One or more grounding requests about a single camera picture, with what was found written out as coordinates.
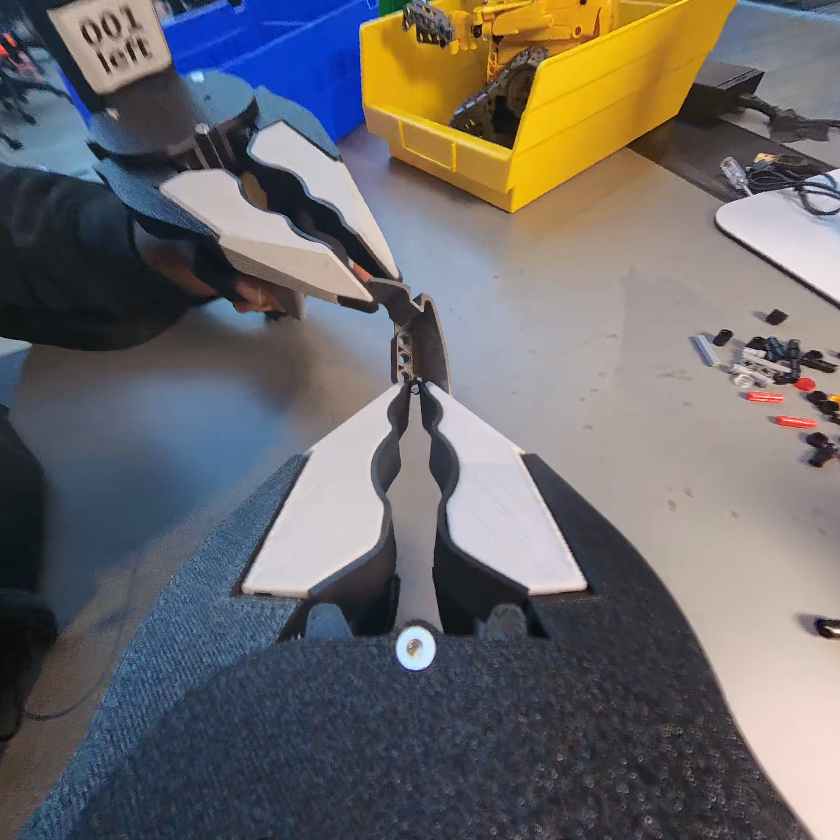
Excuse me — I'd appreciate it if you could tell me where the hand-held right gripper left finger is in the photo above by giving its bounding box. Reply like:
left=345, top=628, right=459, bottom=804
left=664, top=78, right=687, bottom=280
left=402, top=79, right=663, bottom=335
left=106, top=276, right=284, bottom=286
left=241, top=382, right=411, bottom=598

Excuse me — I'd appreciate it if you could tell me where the black office chair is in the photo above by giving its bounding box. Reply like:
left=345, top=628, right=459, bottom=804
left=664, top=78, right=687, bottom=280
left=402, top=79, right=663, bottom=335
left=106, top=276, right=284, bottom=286
left=0, top=13, right=76, bottom=153

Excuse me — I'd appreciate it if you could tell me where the grey curved brick panel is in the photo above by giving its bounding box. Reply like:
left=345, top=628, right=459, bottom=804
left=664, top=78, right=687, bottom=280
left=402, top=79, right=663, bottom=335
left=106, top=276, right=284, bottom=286
left=369, top=277, right=454, bottom=389

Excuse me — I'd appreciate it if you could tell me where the pile of small brick pins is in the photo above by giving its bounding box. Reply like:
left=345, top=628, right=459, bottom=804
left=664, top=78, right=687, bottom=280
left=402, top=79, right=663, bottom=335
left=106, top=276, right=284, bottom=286
left=690, top=308, right=840, bottom=468

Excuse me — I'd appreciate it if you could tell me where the grey desk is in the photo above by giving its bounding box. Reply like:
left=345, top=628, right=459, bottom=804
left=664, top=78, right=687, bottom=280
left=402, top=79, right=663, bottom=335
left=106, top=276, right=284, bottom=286
left=0, top=125, right=840, bottom=840

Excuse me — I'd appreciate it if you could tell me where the person's left forearm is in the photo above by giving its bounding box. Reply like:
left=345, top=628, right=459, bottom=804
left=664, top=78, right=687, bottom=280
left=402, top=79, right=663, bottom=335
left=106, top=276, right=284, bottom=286
left=0, top=164, right=221, bottom=352

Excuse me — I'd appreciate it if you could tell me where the white rounded base plate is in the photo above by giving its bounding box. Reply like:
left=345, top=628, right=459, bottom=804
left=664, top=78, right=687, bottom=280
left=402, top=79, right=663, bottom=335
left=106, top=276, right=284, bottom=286
left=714, top=169, right=840, bottom=306

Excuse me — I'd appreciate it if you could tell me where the yellow plastic bin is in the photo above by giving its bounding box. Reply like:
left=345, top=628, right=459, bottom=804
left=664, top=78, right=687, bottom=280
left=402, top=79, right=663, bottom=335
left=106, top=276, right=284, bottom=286
left=360, top=0, right=739, bottom=214

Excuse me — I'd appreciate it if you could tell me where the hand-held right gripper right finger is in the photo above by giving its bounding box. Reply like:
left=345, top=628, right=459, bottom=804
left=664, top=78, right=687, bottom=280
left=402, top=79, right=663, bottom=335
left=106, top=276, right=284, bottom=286
left=420, top=382, right=588, bottom=597

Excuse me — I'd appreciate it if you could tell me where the yellow tracked brick vehicle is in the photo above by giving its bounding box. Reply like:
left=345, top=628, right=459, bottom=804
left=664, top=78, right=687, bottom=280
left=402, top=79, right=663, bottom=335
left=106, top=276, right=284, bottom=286
left=402, top=0, right=621, bottom=148

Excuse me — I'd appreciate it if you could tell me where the black cable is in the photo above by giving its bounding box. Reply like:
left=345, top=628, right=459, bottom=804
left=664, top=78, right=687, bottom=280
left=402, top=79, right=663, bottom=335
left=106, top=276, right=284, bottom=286
left=748, top=152, right=840, bottom=217

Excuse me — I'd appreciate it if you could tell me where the black power adapter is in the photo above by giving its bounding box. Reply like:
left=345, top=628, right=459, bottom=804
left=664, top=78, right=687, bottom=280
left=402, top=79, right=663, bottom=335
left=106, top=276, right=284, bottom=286
left=679, top=60, right=765, bottom=122

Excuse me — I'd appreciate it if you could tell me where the person's left hand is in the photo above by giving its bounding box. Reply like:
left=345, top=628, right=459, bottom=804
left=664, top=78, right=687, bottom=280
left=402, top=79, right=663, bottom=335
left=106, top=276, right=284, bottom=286
left=141, top=244, right=290, bottom=316

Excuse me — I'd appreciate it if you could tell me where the blue plastic bin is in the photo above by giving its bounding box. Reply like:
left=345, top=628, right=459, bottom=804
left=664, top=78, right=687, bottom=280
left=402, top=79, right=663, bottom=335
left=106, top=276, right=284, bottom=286
left=56, top=0, right=382, bottom=142

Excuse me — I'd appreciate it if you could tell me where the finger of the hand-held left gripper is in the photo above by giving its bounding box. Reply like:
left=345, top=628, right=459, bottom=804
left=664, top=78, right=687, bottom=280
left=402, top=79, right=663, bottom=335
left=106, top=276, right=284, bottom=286
left=159, top=169, right=380, bottom=315
left=248, top=120, right=403, bottom=283

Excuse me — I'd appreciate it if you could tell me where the person's black hoodie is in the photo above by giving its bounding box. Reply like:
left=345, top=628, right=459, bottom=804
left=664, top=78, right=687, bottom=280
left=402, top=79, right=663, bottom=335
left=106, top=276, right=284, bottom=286
left=0, top=407, right=60, bottom=742

